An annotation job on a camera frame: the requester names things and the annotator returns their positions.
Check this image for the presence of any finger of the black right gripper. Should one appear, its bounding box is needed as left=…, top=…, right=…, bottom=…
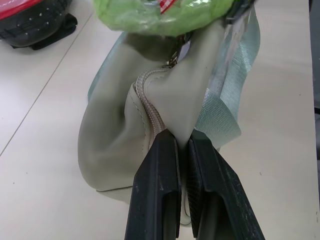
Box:
left=225, top=0, right=256, bottom=26

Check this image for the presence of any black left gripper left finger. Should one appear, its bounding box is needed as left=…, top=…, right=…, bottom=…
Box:
left=124, top=130, right=182, bottom=240

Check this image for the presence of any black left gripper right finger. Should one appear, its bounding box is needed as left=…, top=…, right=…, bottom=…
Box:
left=188, top=130, right=266, bottom=240

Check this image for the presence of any pale green leather pouch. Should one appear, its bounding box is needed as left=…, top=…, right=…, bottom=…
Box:
left=78, top=22, right=225, bottom=228

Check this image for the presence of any bright green plastic packet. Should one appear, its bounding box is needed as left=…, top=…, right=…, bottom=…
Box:
left=91, top=0, right=238, bottom=35

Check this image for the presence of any black and red bag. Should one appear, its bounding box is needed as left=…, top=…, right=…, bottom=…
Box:
left=0, top=0, right=78, bottom=51

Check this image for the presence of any teal webbing strap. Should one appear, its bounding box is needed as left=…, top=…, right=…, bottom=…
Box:
left=86, top=4, right=261, bottom=147

